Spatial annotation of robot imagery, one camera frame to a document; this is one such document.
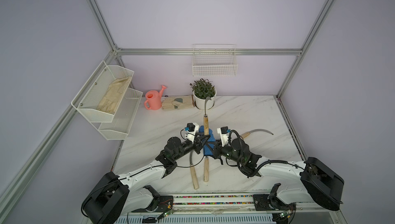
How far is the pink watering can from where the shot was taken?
1.07 meters

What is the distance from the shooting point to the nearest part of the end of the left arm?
608 mm

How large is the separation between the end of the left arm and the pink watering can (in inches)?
20.4
